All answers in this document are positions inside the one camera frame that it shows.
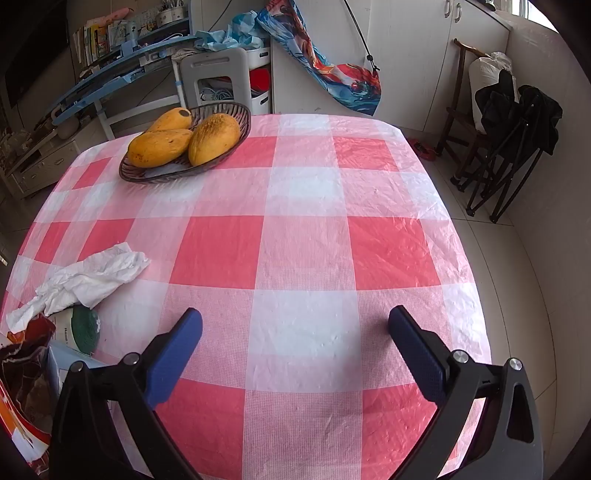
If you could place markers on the white stuffed bag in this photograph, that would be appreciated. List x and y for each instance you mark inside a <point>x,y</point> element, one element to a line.
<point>485,69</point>

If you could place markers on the white pen holder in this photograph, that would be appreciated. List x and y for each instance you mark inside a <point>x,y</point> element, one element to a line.
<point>173,17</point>

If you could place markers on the pink kettlebell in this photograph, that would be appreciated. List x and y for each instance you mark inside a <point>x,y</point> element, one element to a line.
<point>67,128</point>

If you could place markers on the white crumpled tissue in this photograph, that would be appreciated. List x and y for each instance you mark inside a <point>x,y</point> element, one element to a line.
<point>92,277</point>

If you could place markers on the row of books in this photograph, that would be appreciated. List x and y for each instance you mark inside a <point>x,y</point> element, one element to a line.
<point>94,41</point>

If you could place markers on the red orange snack bag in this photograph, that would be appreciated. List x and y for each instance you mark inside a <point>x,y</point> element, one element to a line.
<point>23,383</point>

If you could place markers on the blue green milk carton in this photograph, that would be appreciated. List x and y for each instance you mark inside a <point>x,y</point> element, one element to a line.
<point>55,364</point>

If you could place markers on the blue plastic bag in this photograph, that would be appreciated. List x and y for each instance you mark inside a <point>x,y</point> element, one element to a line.
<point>221,39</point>

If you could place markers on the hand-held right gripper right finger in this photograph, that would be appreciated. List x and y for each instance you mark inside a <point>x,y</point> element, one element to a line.
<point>418,350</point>

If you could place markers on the white storage box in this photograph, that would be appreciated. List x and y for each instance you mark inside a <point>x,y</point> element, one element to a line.
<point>258,99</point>

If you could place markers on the red slipper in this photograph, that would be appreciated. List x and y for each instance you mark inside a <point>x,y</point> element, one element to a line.
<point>422,148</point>

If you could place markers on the white green plastic bottle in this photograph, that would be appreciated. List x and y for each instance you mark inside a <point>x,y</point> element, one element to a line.
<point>81,327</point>

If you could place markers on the speckled yellow mango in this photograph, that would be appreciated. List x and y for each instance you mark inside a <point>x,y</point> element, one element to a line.
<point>214,138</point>

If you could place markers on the white television cabinet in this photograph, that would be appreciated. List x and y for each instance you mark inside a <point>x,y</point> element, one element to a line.
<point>46,161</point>

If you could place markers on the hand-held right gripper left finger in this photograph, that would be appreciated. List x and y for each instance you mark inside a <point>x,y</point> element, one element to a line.
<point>178,350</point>

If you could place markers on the mango with black tip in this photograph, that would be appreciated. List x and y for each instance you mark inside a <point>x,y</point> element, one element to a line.
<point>173,119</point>

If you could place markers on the blue study desk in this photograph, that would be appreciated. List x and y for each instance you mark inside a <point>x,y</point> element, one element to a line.
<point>115,69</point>

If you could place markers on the colourful printed bag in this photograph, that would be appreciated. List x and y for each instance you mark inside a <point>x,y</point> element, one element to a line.
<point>332,74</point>

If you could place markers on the dark woven fruit basket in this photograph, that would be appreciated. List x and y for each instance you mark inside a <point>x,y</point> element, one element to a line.
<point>221,110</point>

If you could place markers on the pink checked tablecloth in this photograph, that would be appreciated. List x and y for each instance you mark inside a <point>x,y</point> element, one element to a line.
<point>300,240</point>

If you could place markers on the black jacket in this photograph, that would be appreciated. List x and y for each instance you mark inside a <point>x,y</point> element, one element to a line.
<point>531,115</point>

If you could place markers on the white plastic stool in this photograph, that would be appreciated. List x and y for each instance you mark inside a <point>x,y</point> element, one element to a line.
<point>212,62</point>

